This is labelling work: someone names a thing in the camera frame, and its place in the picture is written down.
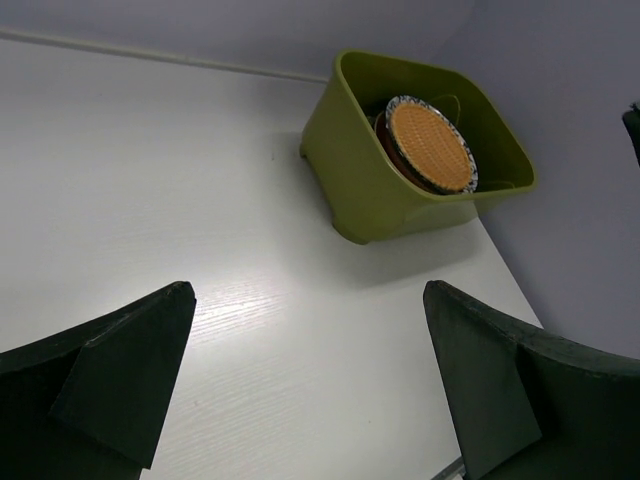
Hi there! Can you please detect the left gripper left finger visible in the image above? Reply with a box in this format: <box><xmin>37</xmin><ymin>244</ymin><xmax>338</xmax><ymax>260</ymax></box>
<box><xmin>1</xmin><ymin>281</ymin><xmax>195</xmax><ymax>479</ymax></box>

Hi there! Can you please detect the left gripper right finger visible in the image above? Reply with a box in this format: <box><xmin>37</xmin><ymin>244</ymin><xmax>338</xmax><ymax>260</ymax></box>
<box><xmin>423</xmin><ymin>280</ymin><xmax>639</xmax><ymax>479</ymax></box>

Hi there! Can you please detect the orange woven round plate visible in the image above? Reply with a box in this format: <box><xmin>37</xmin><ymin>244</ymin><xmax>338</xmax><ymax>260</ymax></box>
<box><xmin>389</xmin><ymin>103</ymin><xmax>472</xmax><ymax>191</ymax></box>

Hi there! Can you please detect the blue floral white plate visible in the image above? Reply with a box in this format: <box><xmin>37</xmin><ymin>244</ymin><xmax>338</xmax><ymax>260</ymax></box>
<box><xmin>375</xmin><ymin>95</ymin><xmax>479</xmax><ymax>195</ymax></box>

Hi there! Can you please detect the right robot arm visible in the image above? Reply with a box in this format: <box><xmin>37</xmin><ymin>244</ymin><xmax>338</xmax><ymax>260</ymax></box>
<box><xmin>621</xmin><ymin>101</ymin><xmax>640</xmax><ymax>164</ymax></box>

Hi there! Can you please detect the green plastic bin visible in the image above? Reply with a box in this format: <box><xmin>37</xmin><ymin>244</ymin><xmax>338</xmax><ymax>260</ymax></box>
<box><xmin>300</xmin><ymin>50</ymin><xmax>537</xmax><ymax>244</ymax></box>

